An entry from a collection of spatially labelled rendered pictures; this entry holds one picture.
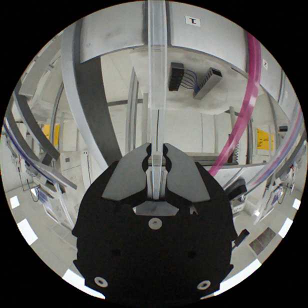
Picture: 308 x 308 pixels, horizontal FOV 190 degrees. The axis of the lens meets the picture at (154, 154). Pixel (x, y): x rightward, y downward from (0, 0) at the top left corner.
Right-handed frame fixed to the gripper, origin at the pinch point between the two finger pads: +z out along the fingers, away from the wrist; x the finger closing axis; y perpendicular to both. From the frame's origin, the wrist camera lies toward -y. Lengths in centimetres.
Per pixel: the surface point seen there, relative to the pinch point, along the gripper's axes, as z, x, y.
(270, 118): 55, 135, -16
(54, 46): 6.4, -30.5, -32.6
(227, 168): 2.9, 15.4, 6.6
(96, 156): 0.4, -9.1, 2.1
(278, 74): -3.1, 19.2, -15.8
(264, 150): 126, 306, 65
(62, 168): 31, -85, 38
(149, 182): 4.0, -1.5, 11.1
